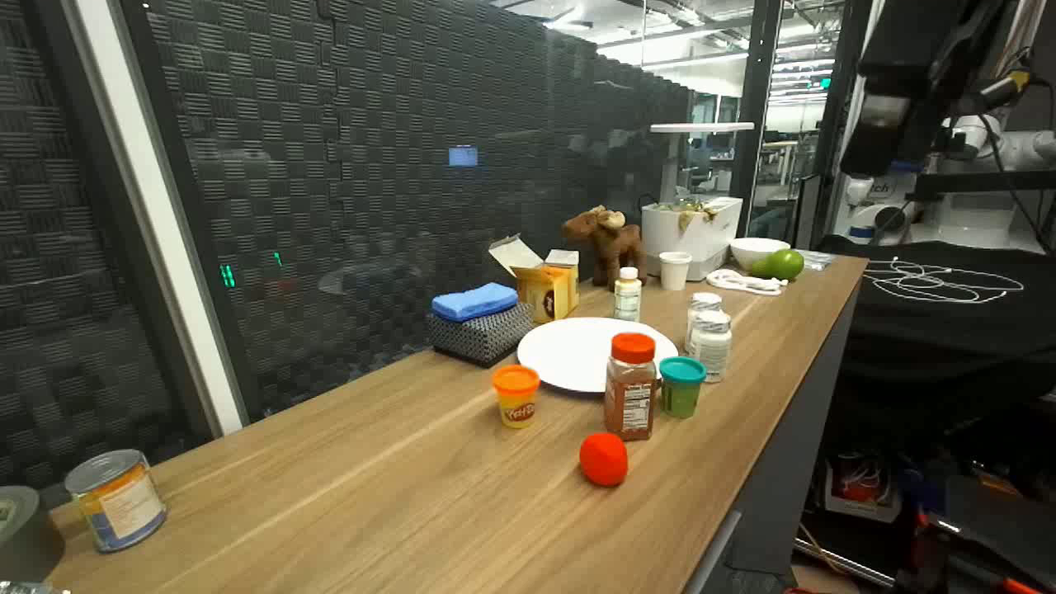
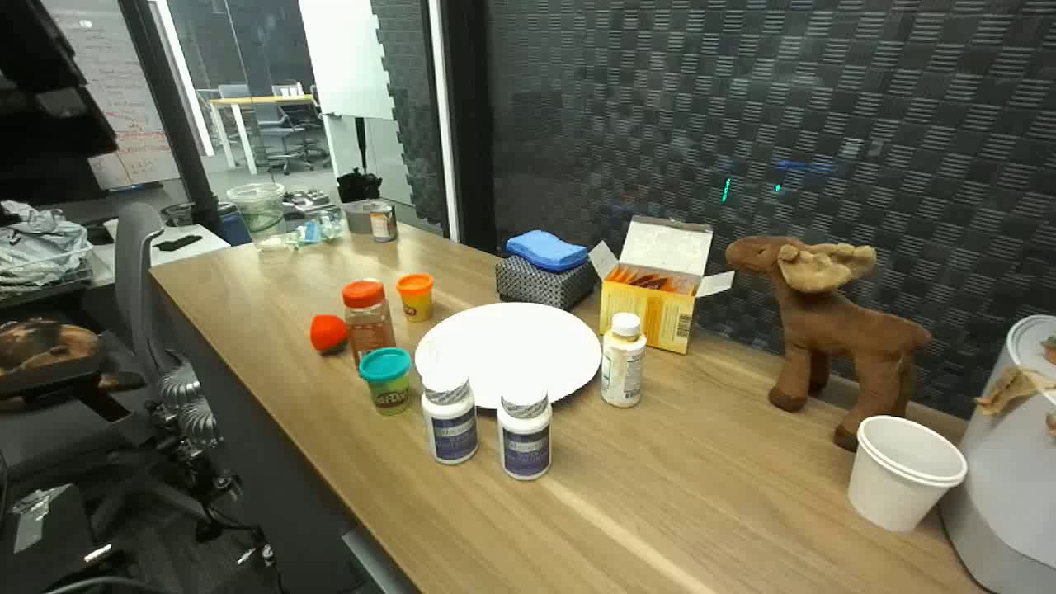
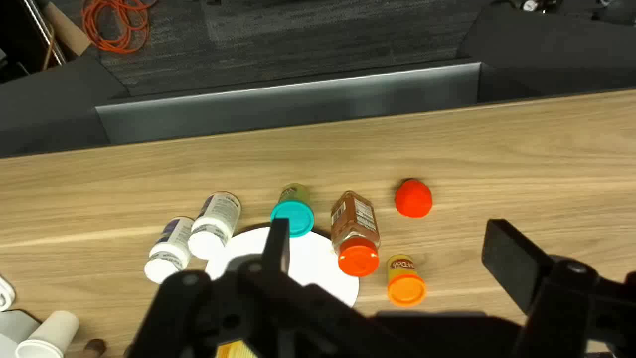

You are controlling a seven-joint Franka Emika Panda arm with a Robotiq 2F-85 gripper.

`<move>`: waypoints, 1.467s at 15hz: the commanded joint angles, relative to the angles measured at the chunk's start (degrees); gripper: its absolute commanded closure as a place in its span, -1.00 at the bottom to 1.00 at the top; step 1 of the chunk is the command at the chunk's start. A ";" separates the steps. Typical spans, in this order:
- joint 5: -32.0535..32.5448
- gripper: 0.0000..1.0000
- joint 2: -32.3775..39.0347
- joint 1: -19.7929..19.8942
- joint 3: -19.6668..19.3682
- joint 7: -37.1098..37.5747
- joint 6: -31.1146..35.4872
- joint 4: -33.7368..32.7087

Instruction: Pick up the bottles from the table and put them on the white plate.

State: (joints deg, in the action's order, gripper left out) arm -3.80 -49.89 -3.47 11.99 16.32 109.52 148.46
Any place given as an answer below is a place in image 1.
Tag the brown spice bottle orange cap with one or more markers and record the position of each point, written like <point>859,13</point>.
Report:
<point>631,401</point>

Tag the small tub teal lid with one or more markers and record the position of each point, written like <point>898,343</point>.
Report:
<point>682,391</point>

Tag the white round plate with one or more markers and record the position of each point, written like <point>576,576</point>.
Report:
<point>571,354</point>

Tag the yellow open tea box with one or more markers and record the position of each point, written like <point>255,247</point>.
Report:
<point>545,290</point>

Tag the blue folded cloth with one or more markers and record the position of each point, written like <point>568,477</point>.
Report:
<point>474,300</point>

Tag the brown moose plush toy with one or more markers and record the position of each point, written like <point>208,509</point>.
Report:
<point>604,237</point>

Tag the yellow tub orange lid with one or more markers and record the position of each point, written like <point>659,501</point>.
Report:
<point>515,404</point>

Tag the white paper cup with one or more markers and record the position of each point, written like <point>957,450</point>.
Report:
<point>673,272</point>

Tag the orange red ball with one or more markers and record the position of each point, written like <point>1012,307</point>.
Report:
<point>604,460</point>

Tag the white jug container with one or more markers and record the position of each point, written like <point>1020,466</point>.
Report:
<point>694,224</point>

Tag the white bowl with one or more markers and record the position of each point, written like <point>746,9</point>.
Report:
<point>754,247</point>

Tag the green fruit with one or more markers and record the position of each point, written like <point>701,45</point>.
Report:
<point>784,266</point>

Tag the red box on floor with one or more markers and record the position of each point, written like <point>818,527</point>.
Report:
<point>859,484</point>

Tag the orange blue bag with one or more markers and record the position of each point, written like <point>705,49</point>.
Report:
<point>922,530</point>

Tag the labelled tin can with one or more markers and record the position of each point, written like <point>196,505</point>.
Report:
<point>120,505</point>

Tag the dark grey tape roll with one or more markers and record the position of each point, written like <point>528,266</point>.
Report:
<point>23,539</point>

